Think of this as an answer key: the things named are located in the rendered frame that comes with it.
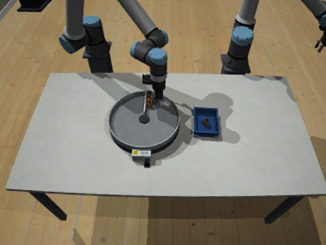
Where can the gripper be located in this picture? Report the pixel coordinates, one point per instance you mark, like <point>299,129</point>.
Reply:
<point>159,90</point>
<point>323,35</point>

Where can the steel bushing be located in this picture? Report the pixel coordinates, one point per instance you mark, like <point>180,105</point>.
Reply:
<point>155,101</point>
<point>206,122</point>
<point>149,93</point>

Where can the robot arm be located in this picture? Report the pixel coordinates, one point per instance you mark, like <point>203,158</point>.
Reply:
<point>241,43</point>
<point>74,17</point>

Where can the grey turntable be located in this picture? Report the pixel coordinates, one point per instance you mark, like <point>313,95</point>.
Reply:
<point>128,128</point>

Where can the blue crate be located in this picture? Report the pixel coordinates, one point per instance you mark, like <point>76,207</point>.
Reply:
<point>200,130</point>

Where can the white control box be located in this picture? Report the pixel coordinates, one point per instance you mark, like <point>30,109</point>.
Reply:
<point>141,153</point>

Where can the white table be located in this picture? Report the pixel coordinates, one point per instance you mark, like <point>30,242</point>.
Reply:
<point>71,157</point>

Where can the black box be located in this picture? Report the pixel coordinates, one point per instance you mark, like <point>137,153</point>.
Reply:
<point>31,4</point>

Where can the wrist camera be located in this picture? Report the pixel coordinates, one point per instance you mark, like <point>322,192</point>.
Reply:
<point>146,79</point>

